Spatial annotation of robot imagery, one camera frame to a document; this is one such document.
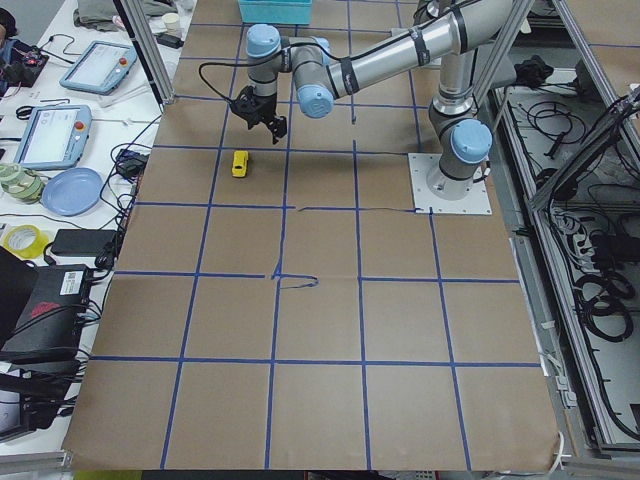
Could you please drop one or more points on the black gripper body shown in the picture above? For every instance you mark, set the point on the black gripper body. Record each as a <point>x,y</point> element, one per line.
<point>265,106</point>

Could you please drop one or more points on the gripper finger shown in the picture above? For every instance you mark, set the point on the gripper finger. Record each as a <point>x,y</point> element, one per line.
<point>274,129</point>
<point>282,120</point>

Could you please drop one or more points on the yellow beetle toy car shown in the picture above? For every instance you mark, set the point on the yellow beetle toy car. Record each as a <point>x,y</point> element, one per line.
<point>240,164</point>

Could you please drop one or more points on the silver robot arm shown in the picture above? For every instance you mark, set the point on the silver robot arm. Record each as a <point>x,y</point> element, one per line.
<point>453,37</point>

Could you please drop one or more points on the teal plastic storage bin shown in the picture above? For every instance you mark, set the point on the teal plastic storage bin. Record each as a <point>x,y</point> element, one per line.
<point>285,12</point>

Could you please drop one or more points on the paper cup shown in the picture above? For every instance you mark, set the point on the paper cup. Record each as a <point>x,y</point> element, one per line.
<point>172,24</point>

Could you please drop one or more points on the upper teach pendant tablet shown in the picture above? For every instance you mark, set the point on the upper teach pendant tablet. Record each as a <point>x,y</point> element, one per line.
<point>100,69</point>

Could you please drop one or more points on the teach pendant tablet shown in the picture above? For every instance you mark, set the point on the teach pendant tablet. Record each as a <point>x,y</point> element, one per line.
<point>55,137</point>
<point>100,69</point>

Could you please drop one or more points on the blue plastic plate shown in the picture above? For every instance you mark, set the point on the blue plastic plate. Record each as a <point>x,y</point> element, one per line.
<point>72,192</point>

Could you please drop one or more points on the lower teach pendant tablet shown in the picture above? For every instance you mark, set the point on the lower teach pendant tablet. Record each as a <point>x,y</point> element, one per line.
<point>55,137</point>

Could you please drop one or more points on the black power adapter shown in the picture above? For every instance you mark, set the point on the black power adapter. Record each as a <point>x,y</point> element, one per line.
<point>81,242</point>

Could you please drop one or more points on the green tape rolls stack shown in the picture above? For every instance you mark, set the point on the green tape rolls stack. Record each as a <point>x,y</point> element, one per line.
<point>22,184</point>

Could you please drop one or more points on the yellow tape roll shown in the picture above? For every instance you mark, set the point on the yellow tape roll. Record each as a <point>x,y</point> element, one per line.
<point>26,241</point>

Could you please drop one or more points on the black computer box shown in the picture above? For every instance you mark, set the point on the black computer box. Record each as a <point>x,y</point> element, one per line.
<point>40,310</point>

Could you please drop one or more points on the aluminium frame post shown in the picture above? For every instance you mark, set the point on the aluminium frame post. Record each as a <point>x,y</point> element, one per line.
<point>138,29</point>

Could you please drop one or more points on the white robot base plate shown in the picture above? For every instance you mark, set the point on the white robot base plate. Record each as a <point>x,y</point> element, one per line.
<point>435,193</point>

